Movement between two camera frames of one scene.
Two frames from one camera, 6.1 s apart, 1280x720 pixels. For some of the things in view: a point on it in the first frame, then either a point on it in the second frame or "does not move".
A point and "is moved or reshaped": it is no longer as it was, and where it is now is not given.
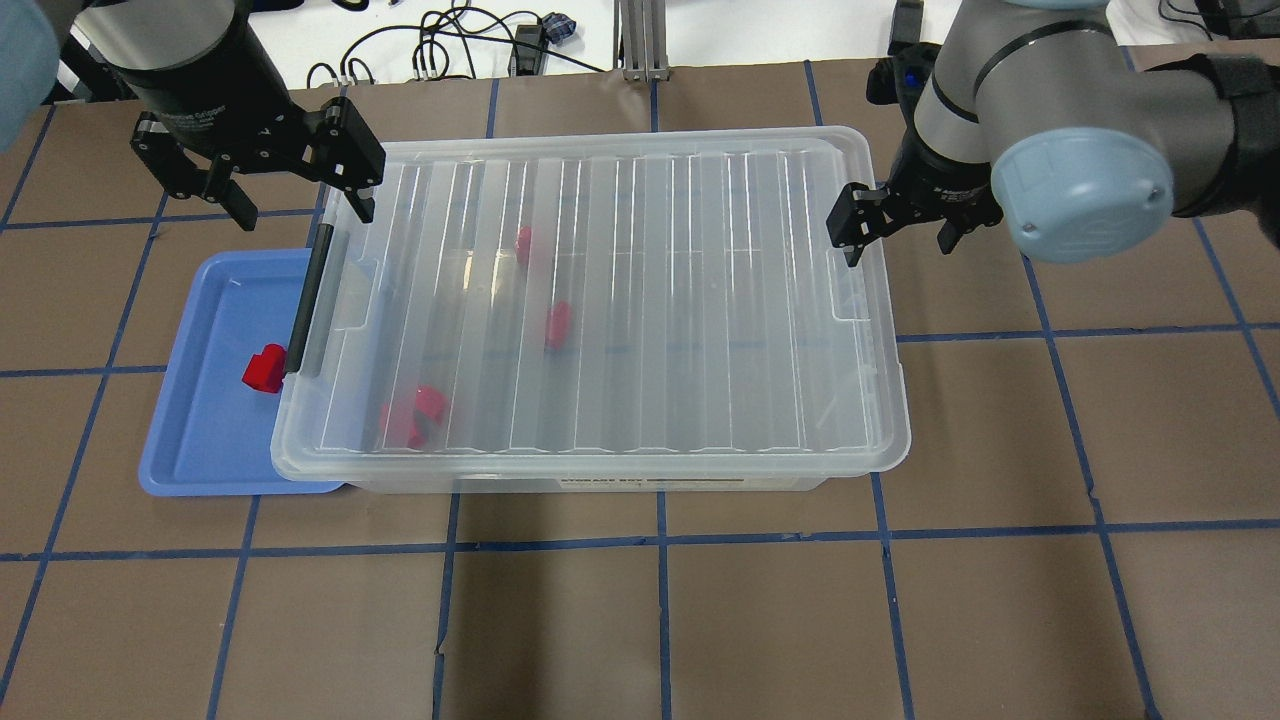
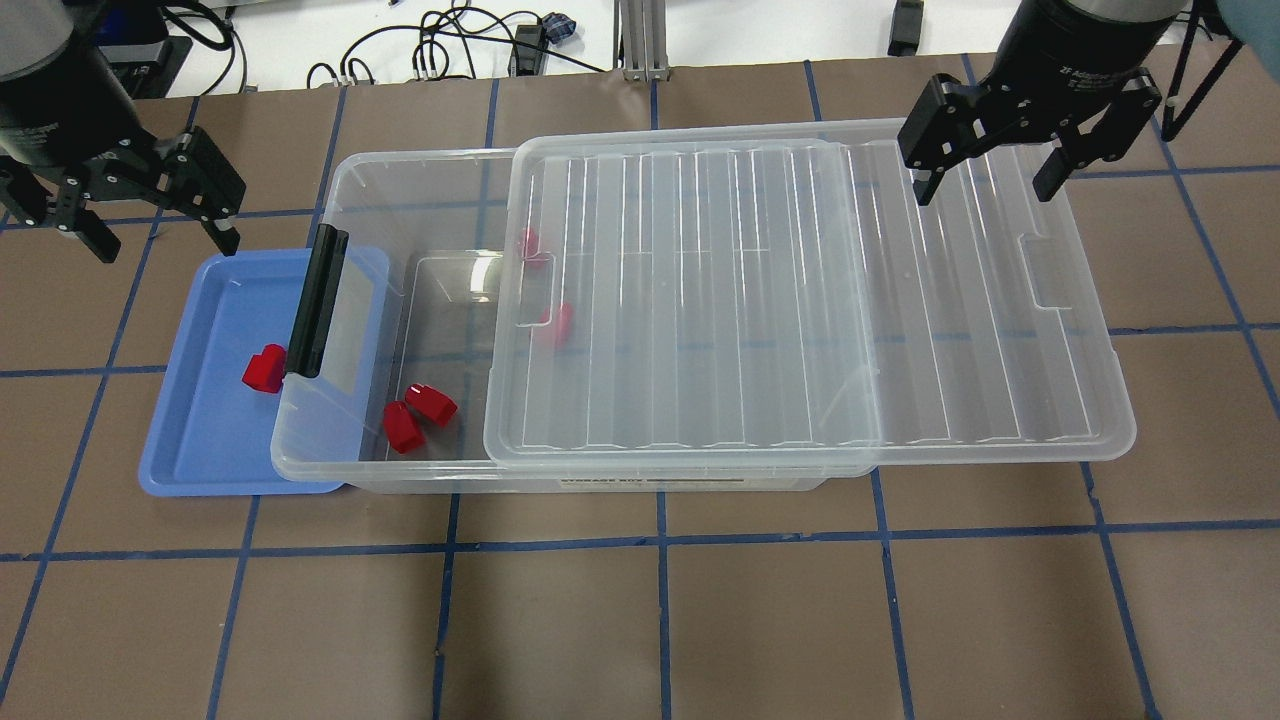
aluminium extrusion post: (644, 40) does not move
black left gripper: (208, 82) → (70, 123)
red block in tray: (266, 370) does not move
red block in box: (560, 322) does not move
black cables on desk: (530, 39) does not move
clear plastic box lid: (684, 304) is moved or reshaped
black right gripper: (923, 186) → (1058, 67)
